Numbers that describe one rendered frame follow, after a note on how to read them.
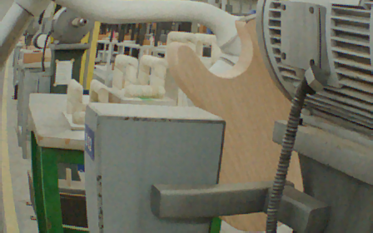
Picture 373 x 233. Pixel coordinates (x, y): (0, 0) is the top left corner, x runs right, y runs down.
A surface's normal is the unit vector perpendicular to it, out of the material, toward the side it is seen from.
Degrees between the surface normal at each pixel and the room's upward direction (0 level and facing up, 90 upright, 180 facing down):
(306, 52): 90
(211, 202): 90
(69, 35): 98
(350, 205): 107
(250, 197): 90
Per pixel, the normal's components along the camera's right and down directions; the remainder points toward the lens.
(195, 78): 0.35, 0.17
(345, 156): -0.94, -0.04
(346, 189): -0.92, 0.25
